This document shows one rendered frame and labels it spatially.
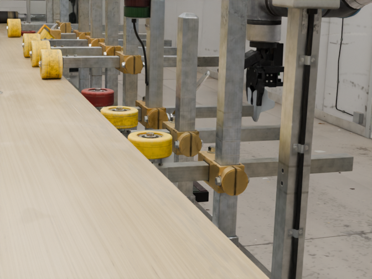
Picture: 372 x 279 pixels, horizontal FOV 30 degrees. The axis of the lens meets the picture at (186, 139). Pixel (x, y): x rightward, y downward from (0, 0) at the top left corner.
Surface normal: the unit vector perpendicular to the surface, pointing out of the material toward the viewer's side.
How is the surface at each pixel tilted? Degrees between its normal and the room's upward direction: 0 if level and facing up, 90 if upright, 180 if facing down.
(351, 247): 0
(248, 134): 90
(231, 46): 90
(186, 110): 90
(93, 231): 0
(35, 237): 0
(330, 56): 90
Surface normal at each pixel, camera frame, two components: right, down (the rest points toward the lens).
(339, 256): 0.04, -0.97
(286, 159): -0.95, 0.04
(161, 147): 0.58, 0.21
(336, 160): 0.31, 0.23
